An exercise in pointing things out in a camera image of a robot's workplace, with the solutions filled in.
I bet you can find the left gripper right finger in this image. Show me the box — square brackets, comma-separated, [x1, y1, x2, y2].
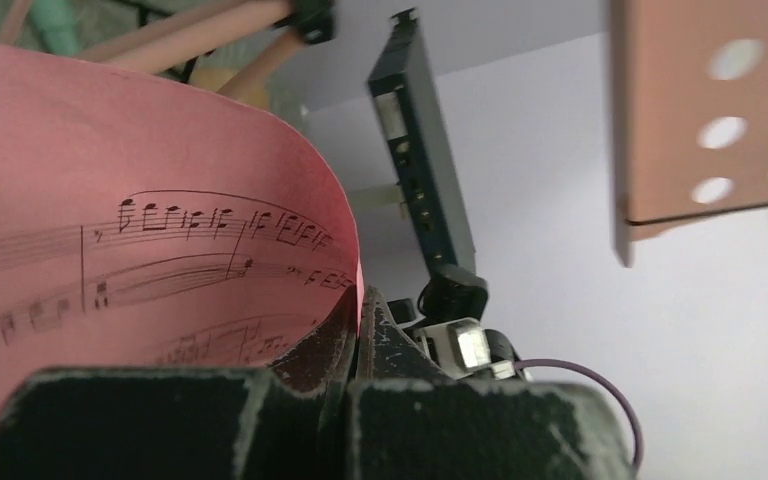
[344, 287, 636, 479]

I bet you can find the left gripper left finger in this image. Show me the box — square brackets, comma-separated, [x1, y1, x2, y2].
[0, 288, 358, 479]

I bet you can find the pink sheet music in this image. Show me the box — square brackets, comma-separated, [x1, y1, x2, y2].
[0, 45, 363, 406]

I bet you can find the pink music stand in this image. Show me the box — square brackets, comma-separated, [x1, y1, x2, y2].
[0, 0, 768, 270]

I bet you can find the green condenser microphone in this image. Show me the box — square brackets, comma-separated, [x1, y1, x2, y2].
[29, 0, 81, 57]

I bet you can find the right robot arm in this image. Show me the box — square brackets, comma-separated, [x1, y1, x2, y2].
[387, 264, 532, 381]

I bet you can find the dark rack audio unit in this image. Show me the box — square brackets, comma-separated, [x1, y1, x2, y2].
[366, 8, 476, 273]

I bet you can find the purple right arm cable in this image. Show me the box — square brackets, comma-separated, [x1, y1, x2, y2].
[513, 358, 645, 472]

